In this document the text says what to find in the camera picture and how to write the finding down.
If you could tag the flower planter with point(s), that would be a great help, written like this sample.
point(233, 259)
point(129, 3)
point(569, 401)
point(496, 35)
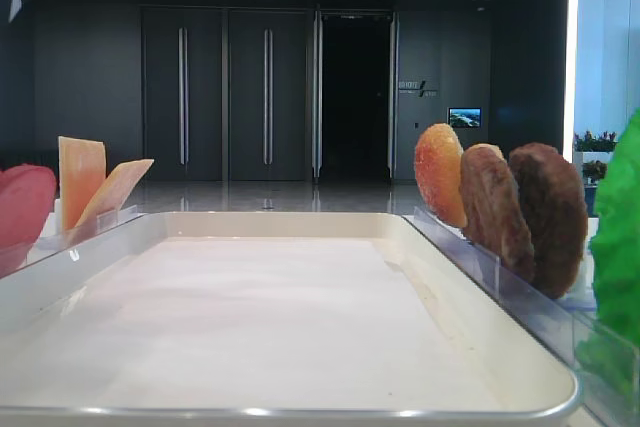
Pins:
point(592, 153)

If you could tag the brown meat patty front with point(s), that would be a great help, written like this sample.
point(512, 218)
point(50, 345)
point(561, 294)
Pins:
point(494, 218)

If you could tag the brown meat patty rear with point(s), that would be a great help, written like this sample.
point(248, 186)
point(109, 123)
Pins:
point(552, 201)

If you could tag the leaning orange cheese slice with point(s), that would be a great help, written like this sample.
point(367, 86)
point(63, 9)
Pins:
point(116, 189)

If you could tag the clear acrylic holder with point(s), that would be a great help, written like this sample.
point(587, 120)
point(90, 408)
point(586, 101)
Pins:
point(52, 243)
point(560, 326)

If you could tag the brown meat patty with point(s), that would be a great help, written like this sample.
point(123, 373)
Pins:
point(552, 201)
point(494, 218)

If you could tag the orange bun slice right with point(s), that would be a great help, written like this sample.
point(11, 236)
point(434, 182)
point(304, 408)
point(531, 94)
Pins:
point(437, 167)

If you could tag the white tray liner paper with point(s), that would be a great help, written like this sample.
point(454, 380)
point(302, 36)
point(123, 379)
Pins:
point(255, 324)

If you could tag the green lettuce leaf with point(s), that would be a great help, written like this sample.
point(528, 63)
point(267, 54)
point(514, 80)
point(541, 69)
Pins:
point(617, 257)

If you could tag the clear acrylic holder top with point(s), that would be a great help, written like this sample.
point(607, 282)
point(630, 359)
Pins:
point(52, 243)

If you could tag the red tomato slice left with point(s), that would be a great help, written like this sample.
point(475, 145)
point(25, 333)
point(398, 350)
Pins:
point(27, 198)

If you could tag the clear acrylic holder right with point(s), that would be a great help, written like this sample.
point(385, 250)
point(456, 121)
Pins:
point(560, 326)

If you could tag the upright orange cheese slice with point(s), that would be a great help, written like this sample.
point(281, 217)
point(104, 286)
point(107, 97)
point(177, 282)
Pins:
point(82, 170)

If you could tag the wall display screen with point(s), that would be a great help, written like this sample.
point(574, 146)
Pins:
point(464, 117)

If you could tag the metal tray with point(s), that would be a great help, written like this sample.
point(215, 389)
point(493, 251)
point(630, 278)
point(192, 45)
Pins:
point(533, 387)

